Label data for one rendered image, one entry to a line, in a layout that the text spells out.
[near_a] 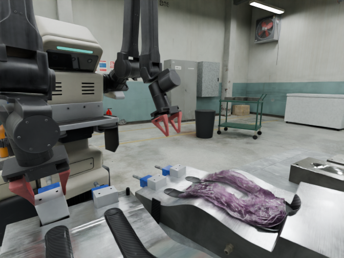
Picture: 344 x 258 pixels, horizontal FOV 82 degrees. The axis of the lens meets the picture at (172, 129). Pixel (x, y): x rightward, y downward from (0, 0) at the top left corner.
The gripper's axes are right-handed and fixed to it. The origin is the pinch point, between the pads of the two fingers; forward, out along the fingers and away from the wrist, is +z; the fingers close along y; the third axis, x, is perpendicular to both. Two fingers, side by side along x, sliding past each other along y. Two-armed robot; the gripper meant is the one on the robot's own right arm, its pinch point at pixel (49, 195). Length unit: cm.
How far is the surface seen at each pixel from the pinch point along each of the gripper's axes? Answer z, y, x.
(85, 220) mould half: 4.7, 5.0, -6.0
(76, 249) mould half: 3.8, 2.3, -12.6
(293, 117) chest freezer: 198, 635, 234
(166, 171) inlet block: 14.0, 34.1, 9.6
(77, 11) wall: -103, 123, 553
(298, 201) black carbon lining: 6, 47, -28
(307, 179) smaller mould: 18, 76, -20
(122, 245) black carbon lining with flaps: 4.9, 9.3, -15.7
